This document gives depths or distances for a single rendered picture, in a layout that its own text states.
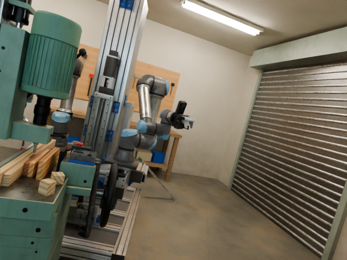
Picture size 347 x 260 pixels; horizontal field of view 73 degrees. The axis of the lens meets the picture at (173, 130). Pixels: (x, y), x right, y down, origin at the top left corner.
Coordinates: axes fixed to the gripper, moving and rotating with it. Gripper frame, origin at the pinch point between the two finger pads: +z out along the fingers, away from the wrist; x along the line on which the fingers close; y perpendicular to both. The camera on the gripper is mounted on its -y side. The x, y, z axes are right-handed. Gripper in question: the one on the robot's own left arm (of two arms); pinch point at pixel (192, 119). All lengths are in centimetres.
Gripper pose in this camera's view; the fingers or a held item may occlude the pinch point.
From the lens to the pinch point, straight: 124.1
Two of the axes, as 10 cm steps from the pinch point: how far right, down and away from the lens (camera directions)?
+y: -1.2, 9.8, 1.6
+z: 4.6, 1.9, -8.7
